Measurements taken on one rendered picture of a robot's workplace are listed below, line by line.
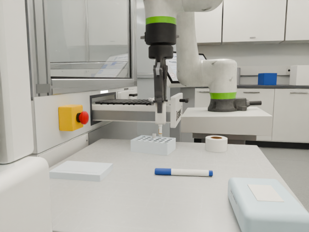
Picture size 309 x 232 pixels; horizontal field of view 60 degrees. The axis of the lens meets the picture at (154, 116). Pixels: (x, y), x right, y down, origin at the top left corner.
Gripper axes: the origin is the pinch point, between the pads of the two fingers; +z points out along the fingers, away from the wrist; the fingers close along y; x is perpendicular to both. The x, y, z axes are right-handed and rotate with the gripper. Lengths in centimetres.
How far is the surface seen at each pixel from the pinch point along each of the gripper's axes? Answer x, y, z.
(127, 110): -14.3, -12.7, 1.1
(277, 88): 115, -318, 2
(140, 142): -5.9, 2.0, 9.4
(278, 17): 120, -351, -100
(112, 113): -19.9, -12.5, 2.2
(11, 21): -6, 57, -16
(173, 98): 2.9, -10.7, -3.6
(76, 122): -23.8, 9.1, 2.4
